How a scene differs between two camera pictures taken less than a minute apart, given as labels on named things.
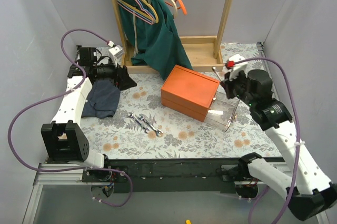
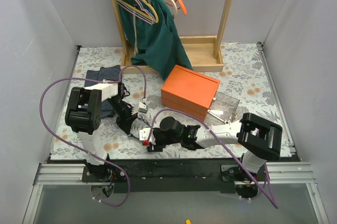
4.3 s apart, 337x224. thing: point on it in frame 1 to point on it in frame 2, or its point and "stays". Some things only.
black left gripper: x=119 y=75 to x=127 y=122
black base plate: x=177 y=175 stays
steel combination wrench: x=214 y=68 to x=226 y=122
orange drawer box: x=188 y=94 stays
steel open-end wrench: x=157 y=132 stays
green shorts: x=147 y=27 stays
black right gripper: x=231 y=90 to x=155 y=139
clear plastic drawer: x=221 y=112 stays
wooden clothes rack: x=204 y=53 stays
